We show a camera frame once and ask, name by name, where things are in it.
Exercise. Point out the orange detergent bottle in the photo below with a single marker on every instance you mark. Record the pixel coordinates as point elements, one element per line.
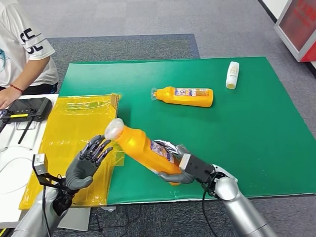
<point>170,96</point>
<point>138,147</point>

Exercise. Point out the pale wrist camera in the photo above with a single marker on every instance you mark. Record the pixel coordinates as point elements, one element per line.
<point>39,165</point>
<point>197,168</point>

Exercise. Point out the person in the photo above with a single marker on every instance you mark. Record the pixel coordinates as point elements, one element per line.
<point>14,42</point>

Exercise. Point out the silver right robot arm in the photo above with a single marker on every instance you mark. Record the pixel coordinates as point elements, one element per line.
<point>237,209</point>

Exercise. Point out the green table mat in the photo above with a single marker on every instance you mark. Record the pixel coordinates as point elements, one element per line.
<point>246,130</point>

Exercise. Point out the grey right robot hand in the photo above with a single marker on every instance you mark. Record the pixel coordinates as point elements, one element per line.
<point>182,178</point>

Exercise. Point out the person's forearm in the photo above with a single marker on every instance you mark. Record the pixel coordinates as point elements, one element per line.
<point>32,73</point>

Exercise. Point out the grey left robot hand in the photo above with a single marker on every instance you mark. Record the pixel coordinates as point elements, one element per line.
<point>78,171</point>

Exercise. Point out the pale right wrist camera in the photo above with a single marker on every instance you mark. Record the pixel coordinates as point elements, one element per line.
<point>197,168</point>

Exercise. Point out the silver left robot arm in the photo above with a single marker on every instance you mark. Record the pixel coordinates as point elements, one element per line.
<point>32,219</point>

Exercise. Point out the red display stand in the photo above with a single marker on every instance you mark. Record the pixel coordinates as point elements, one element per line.
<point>296,23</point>

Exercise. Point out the white side table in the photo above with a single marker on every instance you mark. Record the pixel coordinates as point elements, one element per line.
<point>10,176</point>

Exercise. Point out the small white bottle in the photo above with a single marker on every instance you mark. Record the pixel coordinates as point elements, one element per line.
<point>232,77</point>

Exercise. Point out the yellow plastic sheet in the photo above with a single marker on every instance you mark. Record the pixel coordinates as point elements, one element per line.
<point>64,121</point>

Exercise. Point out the person's hand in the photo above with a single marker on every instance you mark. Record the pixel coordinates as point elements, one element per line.
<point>7,96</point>

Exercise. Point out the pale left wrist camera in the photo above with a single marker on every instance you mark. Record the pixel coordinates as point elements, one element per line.
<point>39,165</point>

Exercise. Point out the black remote controller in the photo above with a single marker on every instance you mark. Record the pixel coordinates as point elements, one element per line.
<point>37,106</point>

